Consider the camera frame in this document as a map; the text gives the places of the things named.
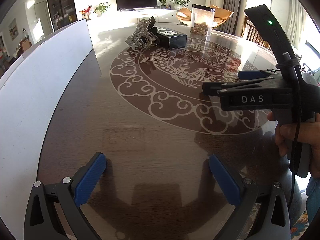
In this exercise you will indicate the silver rhinestone bow hair clip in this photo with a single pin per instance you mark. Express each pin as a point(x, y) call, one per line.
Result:
point(140, 32)

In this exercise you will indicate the clear jar with black lid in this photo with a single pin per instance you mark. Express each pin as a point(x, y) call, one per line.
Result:
point(202, 20)

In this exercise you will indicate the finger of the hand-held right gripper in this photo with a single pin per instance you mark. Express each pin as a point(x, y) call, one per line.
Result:
point(212, 88)
point(250, 74)

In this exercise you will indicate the colourful patterned rug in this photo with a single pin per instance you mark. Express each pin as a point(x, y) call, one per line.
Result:
point(300, 227)

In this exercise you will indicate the wooden dining chair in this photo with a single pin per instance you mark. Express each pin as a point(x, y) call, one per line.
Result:
point(250, 33)

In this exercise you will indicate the clear claw hair clip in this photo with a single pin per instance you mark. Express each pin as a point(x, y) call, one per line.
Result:
point(150, 41)

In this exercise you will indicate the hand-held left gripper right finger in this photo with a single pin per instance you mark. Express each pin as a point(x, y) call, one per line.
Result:
point(225, 176)

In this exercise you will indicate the person's blue clothing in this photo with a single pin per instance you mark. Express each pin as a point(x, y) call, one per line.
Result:
point(313, 197)

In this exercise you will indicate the black curved television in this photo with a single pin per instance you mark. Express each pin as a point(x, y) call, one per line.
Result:
point(136, 0)

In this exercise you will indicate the dark patterned wooden desktop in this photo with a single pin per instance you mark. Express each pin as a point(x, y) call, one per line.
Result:
point(155, 135)

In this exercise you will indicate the dark glass display cabinet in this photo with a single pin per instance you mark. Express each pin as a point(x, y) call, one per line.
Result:
point(61, 5)

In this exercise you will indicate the large green potted plant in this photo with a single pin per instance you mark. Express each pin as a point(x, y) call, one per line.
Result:
point(178, 0)

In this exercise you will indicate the orange lounge chair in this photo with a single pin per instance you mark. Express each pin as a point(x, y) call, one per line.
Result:
point(222, 13)

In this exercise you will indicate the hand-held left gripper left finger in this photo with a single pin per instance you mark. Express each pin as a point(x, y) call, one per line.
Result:
point(90, 177)

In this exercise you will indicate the small green potted plant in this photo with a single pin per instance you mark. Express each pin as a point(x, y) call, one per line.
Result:
point(163, 2)

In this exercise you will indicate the black box with white labels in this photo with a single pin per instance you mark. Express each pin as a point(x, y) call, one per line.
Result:
point(175, 42)

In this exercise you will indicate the red flowers in vase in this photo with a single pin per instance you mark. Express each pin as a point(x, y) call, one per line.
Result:
point(85, 12)

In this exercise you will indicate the person's right hand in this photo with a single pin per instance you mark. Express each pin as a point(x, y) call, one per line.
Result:
point(292, 132)

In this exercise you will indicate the framed wall painting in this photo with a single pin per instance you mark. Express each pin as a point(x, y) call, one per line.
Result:
point(13, 30)

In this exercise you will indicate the white television cabinet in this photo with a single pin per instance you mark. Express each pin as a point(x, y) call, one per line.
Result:
point(150, 15)

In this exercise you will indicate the bushy green potted plant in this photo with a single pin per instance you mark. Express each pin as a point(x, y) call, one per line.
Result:
point(102, 8)

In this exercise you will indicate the white storage box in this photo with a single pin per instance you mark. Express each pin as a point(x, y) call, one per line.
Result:
point(37, 92)

